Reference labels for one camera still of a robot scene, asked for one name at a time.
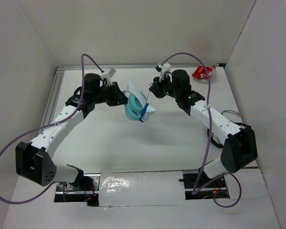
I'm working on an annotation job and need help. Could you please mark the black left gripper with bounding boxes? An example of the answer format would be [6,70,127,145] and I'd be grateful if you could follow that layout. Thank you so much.
[92,82,130,107]

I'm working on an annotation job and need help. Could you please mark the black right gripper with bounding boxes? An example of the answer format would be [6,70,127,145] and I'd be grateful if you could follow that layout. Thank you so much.
[149,72,180,98]

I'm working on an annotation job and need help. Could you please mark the teal cat-ear headphones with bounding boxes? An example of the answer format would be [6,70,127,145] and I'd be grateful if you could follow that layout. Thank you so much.
[122,80,156,123]

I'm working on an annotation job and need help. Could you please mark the blue earphone cable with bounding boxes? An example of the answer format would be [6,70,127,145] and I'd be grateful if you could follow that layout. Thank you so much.
[138,82,155,124]

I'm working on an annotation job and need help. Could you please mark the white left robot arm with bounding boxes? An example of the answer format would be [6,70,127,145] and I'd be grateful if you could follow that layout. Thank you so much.
[15,73,128,190]

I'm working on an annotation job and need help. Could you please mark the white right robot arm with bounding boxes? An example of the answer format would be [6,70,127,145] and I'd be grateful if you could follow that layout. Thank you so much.
[149,70,257,187]

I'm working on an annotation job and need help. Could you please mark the red crumpled wrapper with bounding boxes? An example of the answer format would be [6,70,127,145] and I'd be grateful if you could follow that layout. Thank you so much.
[192,65,216,80]

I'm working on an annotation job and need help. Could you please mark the white taped cover sheet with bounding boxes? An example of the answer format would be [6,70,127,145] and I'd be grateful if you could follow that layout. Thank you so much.
[99,170,186,207]

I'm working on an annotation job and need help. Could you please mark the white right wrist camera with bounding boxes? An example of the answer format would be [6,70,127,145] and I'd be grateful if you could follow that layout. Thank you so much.
[155,62,171,81]

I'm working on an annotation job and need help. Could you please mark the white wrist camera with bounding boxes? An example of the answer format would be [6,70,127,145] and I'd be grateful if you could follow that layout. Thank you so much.
[101,67,116,85]
[155,62,171,81]

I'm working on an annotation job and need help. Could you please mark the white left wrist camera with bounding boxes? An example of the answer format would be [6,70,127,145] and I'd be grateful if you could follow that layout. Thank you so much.
[101,67,116,85]

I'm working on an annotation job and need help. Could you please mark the aluminium side rail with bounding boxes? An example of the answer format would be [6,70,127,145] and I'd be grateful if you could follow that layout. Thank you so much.
[41,67,65,126]

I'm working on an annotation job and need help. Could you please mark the red grey loose wire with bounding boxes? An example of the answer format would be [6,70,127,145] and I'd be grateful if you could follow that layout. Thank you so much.
[221,110,245,122]

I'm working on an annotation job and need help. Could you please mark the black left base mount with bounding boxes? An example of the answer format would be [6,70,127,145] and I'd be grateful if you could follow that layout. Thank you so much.
[54,174,101,207]

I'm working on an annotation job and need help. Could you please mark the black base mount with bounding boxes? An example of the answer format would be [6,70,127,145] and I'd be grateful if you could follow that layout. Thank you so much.
[54,174,101,207]
[178,171,231,200]

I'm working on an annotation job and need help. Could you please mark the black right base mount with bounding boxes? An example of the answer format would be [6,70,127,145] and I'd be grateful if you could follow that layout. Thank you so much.
[178,171,231,200]

